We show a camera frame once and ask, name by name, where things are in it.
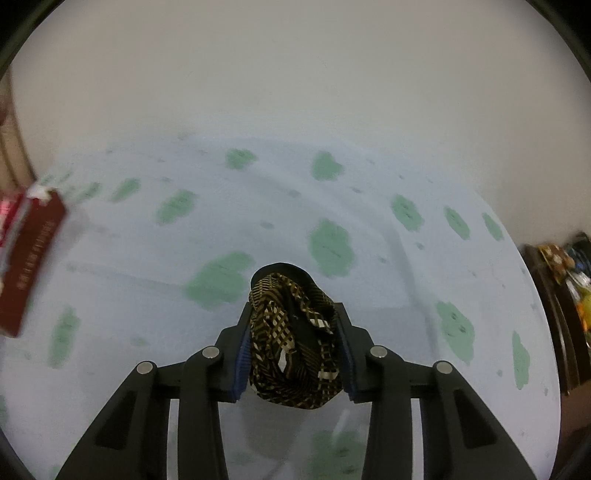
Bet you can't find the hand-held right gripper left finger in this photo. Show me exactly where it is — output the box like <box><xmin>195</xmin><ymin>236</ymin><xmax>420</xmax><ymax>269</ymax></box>
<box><xmin>53</xmin><ymin>302</ymin><xmax>252</xmax><ymax>480</ymax></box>

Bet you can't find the dark small item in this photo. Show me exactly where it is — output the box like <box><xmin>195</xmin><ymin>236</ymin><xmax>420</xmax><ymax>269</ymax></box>
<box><xmin>248</xmin><ymin>262</ymin><xmax>345</xmax><ymax>411</ymax></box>

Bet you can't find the colourful clutter pile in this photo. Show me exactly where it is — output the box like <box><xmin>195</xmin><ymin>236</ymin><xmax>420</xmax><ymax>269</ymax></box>
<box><xmin>538</xmin><ymin>233</ymin><xmax>591</xmax><ymax>344</ymax></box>

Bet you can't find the tablecloth with green prints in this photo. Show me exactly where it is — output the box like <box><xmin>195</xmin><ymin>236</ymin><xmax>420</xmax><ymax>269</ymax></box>
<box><xmin>0</xmin><ymin>134</ymin><xmax>561</xmax><ymax>480</ymax></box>

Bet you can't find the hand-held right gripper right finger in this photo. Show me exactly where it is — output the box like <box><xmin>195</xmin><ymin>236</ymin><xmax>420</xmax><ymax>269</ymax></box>
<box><xmin>333</xmin><ymin>302</ymin><xmax>539</xmax><ymax>480</ymax></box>

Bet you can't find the red tin box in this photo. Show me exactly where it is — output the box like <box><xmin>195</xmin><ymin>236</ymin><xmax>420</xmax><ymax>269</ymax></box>
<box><xmin>0</xmin><ymin>187</ymin><xmax>68</xmax><ymax>337</ymax></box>

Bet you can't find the beige printed curtain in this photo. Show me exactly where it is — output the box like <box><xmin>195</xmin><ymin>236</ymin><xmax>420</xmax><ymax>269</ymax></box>
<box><xmin>0</xmin><ymin>69</ymin><xmax>38</xmax><ymax>185</ymax></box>

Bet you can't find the dark wooden cabinet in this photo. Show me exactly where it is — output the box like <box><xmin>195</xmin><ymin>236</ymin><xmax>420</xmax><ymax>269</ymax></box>
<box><xmin>519</xmin><ymin>244</ymin><xmax>591</xmax><ymax>398</ymax></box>

